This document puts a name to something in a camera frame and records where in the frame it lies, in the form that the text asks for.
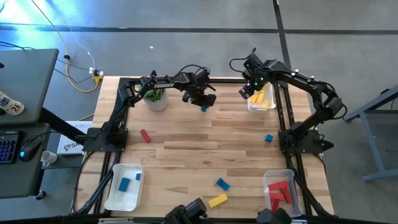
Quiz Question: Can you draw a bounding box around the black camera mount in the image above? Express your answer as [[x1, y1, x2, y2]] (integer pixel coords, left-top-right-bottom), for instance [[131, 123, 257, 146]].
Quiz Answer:
[[256, 207, 292, 224], [164, 197, 208, 224]]

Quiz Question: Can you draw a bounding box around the grey desk top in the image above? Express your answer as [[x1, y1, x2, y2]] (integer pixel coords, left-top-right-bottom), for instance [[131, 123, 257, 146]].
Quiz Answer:
[[0, 48, 60, 126], [0, 122, 52, 200]]

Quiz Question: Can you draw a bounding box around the black backlit keyboard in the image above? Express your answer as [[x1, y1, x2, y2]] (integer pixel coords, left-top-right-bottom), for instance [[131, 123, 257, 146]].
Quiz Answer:
[[0, 130, 20, 165]]

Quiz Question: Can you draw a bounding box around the blue arch block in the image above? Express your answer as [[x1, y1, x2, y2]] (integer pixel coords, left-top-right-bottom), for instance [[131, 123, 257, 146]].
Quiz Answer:
[[215, 177, 231, 192]]

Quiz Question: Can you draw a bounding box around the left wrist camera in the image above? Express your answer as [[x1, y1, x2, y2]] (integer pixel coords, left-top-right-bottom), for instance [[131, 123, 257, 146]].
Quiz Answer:
[[195, 68, 212, 83]]

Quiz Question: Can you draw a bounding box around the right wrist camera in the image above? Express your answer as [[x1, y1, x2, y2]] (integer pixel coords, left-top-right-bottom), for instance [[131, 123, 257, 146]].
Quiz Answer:
[[242, 53, 264, 73]]

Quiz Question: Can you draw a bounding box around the white printed box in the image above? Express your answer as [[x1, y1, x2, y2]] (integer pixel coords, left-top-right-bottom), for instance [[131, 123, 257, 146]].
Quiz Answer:
[[56, 120, 94, 156]]

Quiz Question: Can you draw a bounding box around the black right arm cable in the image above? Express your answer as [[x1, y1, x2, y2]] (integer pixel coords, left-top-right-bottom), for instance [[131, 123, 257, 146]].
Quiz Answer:
[[229, 47, 257, 74]]

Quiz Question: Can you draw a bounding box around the yellow floor cable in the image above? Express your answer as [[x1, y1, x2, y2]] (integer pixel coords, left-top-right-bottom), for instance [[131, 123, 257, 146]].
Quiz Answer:
[[30, 0, 102, 94]]

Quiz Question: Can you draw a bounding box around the black computer mouse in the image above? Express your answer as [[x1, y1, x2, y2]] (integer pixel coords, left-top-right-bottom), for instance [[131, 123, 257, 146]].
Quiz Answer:
[[18, 134, 44, 163]]

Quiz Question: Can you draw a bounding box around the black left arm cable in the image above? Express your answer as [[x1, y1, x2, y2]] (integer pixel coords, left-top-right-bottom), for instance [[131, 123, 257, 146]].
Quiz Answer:
[[177, 63, 210, 78]]

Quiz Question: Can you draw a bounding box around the white cup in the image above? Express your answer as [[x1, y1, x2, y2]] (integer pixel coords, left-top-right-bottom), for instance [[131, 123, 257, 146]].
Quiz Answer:
[[40, 150, 58, 167]]

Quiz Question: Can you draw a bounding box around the white bin with handle hole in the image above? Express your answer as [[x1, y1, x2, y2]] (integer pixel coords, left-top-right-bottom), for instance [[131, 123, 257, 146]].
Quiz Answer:
[[246, 82, 277, 114]]

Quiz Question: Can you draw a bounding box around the white printed can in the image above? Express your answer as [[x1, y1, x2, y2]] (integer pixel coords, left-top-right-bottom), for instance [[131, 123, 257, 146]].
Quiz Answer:
[[0, 90, 25, 116]]

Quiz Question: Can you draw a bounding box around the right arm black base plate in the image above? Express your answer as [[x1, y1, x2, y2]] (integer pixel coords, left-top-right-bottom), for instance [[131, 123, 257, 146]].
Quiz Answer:
[[277, 128, 336, 156]]

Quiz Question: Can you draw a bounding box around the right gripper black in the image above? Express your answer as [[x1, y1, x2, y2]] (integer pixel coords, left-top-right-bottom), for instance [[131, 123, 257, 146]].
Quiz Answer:
[[238, 70, 270, 100]]

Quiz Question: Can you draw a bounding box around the triangle-patterned plant pot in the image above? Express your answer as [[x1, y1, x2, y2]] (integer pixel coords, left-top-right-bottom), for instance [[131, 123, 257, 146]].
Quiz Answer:
[[143, 90, 170, 113]]

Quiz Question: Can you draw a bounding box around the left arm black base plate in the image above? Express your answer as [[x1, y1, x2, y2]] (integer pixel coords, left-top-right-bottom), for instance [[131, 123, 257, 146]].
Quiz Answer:
[[81, 126, 129, 153]]

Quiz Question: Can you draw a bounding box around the grey metal table frame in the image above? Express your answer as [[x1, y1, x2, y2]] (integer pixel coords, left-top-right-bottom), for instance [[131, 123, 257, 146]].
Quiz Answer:
[[343, 85, 398, 183]]

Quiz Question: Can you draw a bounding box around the white rectangular plastic bin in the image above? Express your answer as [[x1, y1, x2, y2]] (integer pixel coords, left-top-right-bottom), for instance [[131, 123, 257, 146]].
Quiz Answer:
[[103, 162, 146, 213]]

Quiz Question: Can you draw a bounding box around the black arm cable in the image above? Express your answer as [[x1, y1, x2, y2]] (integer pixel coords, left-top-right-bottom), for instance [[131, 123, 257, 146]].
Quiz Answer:
[[229, 47, 257, 74], [177, 63, 210, 78]]

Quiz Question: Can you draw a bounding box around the green artificial plant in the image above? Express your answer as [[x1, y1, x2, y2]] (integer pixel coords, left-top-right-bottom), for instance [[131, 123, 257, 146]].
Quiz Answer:
[[143, 86, 165, 102]]

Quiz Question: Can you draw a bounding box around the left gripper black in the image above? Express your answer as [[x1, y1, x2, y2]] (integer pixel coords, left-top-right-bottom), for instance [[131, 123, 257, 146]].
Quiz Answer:
[[182, 81, 218, 108]]

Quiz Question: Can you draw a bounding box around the clear plastic bin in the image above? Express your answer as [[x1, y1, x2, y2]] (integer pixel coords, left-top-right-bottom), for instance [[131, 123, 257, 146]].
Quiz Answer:
[[261, 168, 304, 218]]

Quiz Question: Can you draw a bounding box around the red rectangular block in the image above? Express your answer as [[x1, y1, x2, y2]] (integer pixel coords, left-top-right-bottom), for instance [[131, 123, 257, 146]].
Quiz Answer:
[[282, 185, 294, 205], [139, 128, 152, 144], [267, 180, 289, 192]]

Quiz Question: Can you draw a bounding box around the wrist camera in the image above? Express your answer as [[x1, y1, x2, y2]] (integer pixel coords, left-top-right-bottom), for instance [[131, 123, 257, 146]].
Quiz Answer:
[[195, 68, 212, 83], [242, 53, 264, 73]]

